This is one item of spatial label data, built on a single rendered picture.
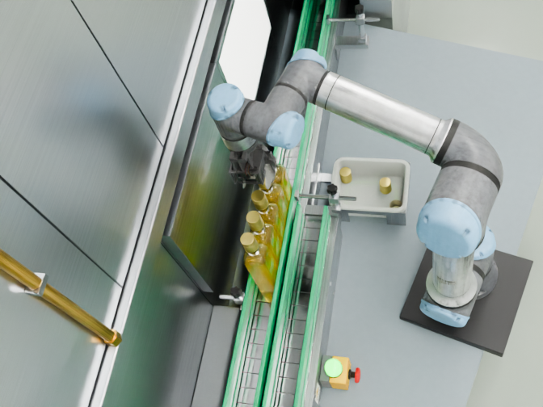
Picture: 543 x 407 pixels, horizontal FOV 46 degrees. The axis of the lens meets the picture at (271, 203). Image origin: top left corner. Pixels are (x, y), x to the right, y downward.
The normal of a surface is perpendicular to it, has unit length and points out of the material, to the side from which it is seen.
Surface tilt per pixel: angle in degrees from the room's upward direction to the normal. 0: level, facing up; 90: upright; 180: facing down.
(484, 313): 3
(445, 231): 81
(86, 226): 90
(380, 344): 0
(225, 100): 0
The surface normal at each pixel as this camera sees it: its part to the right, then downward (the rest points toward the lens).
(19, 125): 0.97, 0.06
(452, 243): -0.47, 0.74
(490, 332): -0.22, -0.50
